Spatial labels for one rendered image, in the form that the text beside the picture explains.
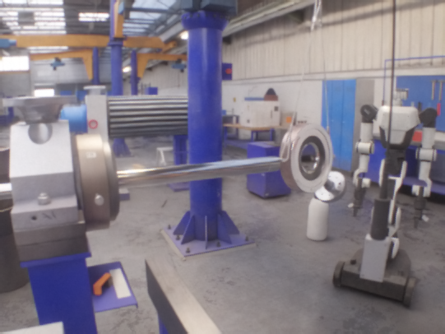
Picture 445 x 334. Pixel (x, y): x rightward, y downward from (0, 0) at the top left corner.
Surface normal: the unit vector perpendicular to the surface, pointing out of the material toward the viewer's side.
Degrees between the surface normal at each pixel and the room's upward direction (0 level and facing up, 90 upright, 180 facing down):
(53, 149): 45
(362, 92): 90
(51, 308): 90
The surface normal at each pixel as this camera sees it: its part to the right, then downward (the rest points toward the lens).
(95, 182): 0.43, -0.06
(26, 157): 0.31, -0.56
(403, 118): -0.59, 0.16
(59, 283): 0.44, 0.18
